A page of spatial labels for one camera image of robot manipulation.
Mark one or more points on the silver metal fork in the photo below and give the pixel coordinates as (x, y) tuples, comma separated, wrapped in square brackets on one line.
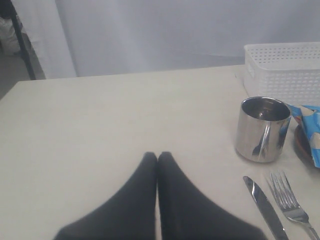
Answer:
[(288, 203)]

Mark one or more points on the silver foil packet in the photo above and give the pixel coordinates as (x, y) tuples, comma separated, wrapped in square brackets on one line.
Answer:
[(262, 128)]

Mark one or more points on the blue potato chips bag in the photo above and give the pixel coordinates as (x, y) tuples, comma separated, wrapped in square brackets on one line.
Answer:
[(308, 117)]

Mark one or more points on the silver table knife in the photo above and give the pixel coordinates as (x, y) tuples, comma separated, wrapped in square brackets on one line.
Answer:
[(266, 209)]

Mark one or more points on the white curtain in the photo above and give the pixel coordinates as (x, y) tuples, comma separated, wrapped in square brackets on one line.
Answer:
[(81, 38)]

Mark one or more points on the white perforated plastic basket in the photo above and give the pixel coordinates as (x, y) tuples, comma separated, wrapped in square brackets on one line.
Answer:
[(289, 72)]

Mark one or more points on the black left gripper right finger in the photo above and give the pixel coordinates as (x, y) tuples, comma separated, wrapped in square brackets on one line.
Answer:
[(187, 214)]

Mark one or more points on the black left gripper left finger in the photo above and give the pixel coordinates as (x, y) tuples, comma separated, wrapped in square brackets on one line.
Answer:
[(128, 215)]

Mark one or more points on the brown round plate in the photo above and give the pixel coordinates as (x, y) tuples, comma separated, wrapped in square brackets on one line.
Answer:
[(302, 147)]

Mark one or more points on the black metal frame post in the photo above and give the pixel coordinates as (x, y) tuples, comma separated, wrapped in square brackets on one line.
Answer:
[(24, 53)]

